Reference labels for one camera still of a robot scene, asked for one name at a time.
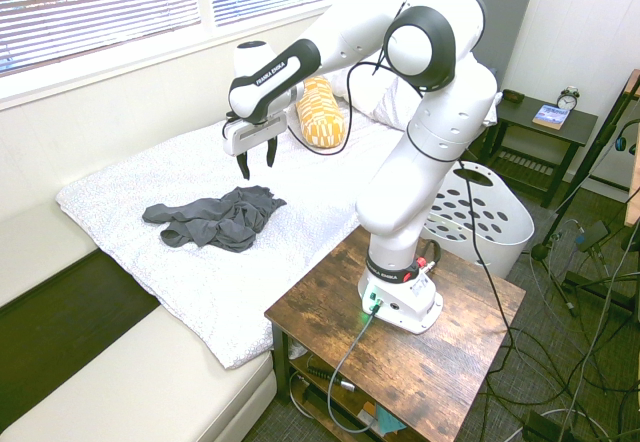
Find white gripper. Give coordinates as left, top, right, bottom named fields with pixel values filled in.
left=222, top=112, right=289, bottom=181

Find dark grey shirt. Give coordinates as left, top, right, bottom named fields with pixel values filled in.
left=141, top=185, right=288, bottom=254

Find white perforated laundry basket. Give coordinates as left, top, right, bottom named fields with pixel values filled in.
left=419, top=159, right=536, bottom=280

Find yellow white patterned bolster pillow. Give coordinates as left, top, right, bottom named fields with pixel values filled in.
left=294, top=75, right=352, bottom=150

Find plain white pillow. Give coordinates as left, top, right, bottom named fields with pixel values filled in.
left=327, top=59, right=401, bottom=113

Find white dotted-print pillow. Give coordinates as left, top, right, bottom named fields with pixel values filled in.
left=372, top=80, right=427, bottom=132

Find bed with white sheet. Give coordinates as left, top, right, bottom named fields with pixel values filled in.
left=54, top=106, right=409, bottom=371

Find wide white window blind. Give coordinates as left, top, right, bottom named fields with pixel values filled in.
left=0, top=0, right=203, bottom=79

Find cream cushion block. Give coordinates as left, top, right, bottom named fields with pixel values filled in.
left=0, top=199, right=101, bottom=309

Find cream mattress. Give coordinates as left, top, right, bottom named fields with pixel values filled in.
left=0, top=305, right=279, bottom=442

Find rustic wooden side table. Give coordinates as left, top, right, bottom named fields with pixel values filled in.
left=263, top=221, right=528, bottom=442

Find dark grey headboard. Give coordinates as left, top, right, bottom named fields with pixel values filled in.
left=349, top=0, right=531, bottom=97

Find teal paper piece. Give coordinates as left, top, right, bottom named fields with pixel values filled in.
left=373, top=405, right=407, bottom=436

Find blue cover book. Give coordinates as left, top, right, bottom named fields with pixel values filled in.
left=531, top=103, right=573, bottom=131

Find black twin-bell alarm clock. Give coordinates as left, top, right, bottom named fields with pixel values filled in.
left=556, top=86, right=582, bottom=112

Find black nightstand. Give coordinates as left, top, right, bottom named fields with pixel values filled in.
left=469, top=92, right=599, bottom=209

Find black power brick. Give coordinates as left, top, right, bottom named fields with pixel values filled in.
left=574, top=219, right=612, bottom=253

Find blue black headphones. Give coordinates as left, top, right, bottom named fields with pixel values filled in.
left=613, top=118, right=640, bottom=157

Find light wooden board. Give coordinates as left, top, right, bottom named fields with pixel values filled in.
left=619, top=68, right=640, bottom=229

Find black floor box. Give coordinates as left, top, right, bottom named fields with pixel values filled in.
left=523, top=409, right=567, bottom=442

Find thick black base cable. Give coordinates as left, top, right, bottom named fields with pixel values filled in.
left=423, top=239, right=444, bottom=274

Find grey green network cable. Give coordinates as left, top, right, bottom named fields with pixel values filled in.
left=326, top=305, right=382, bottom=436

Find black cable along robot arm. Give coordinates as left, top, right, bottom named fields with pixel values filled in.
left=339, top=0, right=517, bottom=379

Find black camera tripod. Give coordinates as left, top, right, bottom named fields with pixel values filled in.
left=530, top=74, right=640, bottom=319

